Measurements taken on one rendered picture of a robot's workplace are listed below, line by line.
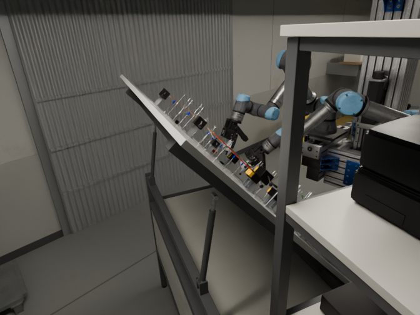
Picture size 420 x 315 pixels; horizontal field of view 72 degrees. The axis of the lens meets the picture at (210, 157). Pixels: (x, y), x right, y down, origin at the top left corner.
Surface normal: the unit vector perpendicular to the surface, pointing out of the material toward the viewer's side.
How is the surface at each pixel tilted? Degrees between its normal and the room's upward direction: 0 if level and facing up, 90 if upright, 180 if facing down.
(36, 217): 90
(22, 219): 90
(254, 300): 0
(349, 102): 87
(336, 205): 0
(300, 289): 0
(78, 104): 90
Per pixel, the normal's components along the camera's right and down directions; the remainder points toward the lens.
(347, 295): -0.04, -0.91
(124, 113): 0.69, 0.27
